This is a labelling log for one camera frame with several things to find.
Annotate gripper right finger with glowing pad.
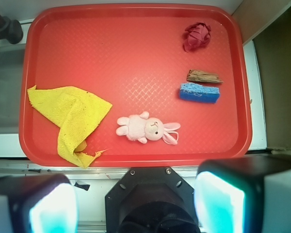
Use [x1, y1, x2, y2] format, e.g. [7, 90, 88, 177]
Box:
[194, 155, 291, 233]

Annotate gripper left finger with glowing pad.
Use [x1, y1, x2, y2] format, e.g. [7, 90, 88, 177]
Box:
[0, 174, 79, 233]

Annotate black tape piece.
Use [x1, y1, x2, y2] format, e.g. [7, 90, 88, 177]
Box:
[70, 180, 90, 191]

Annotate yellow microfiber cloth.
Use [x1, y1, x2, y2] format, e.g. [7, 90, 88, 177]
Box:
[27, 86, 112, 168]

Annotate pink plush bunny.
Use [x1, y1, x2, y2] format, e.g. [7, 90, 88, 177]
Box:
[115, 111, 180, 145]

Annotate blue sponge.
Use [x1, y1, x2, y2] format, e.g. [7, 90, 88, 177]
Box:
[179, 83, 220, 103]

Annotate brown wood piece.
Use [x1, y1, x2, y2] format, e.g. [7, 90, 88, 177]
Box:
[186, 69, 223, 83]

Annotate stainless steel sink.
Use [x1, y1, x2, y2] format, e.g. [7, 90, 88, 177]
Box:
[0, 44, 25, 134]

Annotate red plastic tray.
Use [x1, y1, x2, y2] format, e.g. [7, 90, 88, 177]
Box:
[19, 4, 252, 167]

